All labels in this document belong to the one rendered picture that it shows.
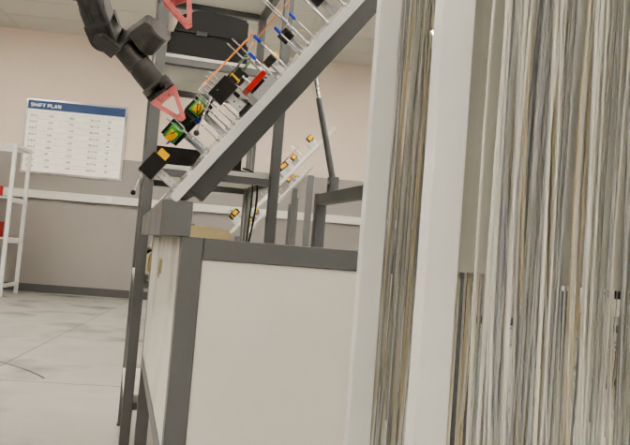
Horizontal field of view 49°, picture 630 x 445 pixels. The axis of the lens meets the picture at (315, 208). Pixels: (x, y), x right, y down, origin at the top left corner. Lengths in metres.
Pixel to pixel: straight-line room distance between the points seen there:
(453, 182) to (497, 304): 0.11
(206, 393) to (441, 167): 0.81
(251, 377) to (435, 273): 0.76
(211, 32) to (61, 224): 6.85
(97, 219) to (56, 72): 1.95
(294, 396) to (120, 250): 7.93
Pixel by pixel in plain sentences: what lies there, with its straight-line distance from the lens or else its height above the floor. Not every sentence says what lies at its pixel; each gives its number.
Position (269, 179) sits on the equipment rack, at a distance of 2.57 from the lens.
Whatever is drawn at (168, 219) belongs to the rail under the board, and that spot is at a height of 0.83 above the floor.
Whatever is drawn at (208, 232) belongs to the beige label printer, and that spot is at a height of 0.83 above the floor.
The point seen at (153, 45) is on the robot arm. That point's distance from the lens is 1.60.
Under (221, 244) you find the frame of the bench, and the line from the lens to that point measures 1.29.
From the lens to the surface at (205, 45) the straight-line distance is 2.69.
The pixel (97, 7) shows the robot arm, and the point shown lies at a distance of 1.58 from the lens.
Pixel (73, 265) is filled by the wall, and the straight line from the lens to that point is 9.32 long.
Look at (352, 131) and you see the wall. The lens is 9.33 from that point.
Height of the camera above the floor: 0.79
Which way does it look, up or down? 3 degrees up
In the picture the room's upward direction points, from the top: 5 degrees clockwise
